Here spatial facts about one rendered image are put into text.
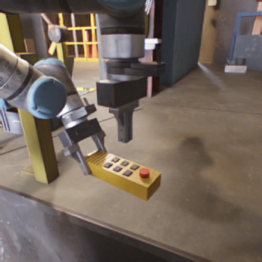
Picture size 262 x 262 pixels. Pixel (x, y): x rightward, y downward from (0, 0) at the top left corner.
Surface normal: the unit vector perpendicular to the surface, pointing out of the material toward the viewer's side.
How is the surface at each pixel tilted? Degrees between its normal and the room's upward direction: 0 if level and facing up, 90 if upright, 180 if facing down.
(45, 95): 93
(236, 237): 0
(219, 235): 0
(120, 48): 90
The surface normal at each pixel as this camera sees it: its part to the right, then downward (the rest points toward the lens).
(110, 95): -0.57, 0.33
